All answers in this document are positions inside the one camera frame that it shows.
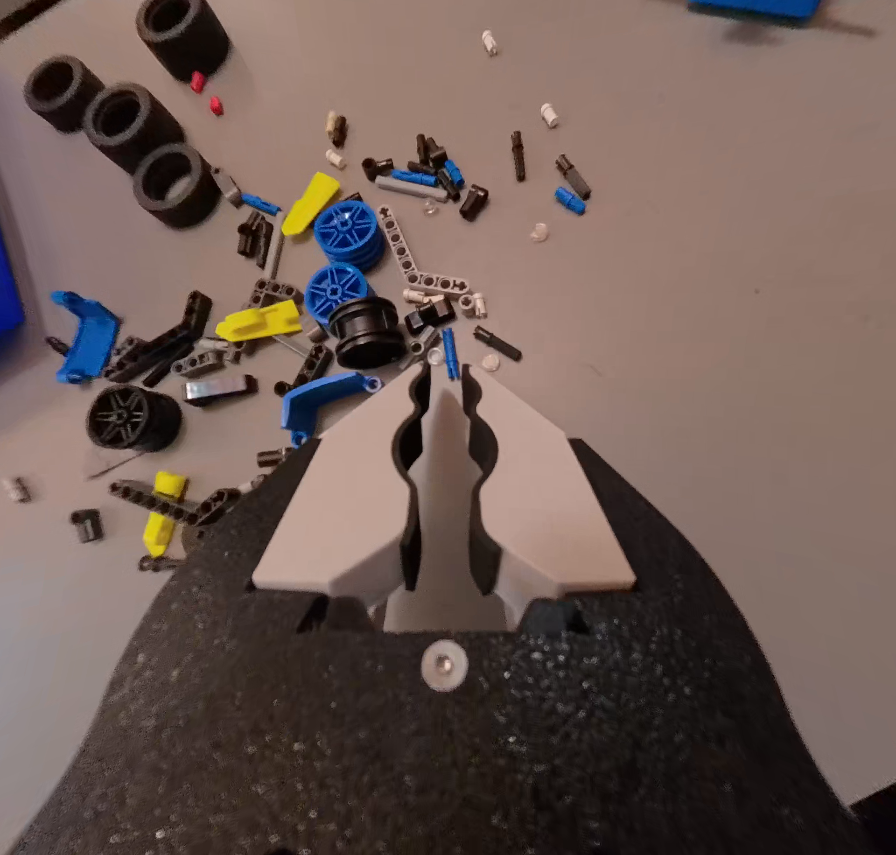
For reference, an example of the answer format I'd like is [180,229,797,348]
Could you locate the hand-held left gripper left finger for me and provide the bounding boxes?
[251,364,432,633]

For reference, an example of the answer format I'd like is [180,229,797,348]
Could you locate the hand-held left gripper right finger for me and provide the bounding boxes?
[460,364,638,632]

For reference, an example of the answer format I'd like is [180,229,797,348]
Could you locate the blue curved lego panel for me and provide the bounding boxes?
[50,291,121,385]
[280,372,385,448]

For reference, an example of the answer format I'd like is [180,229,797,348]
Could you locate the black straight lego beam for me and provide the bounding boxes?
[108,478,242,528]

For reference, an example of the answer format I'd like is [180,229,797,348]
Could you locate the yellow lego connector piece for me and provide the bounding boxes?
[142,471,189,560]

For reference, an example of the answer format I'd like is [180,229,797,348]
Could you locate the dark smooth lego liftarm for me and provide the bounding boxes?
[183,374,259,408]

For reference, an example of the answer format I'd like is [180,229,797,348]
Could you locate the black lego wheel rim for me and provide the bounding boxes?
[328,296,409,371]
[86,385,183,453]

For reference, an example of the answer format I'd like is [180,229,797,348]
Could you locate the yellow lego panel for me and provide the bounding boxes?
[281,172,342,238]
[215,300,304,343]

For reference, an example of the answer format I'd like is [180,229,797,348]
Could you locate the blue lego wheel rim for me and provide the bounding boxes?
[313,200,386,273]
[304,263,372,327]

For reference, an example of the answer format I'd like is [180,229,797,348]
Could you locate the black angled lego beam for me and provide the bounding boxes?
[105,290,213,388]

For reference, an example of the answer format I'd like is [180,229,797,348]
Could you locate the grey angled lego beam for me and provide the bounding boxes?
[377,204,471,297]

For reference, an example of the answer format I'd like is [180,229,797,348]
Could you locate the scattered small lego pieces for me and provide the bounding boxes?
[0,109,550,576]

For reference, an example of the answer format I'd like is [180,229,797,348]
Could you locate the black rubber lego tire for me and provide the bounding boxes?
[133,142,224,229]
[22,56,106,133]
[83,83,186,173]
[135,0,232,82]

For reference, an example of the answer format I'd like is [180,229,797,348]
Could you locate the blue plastic bins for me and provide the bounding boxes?
[0,225,26,338]

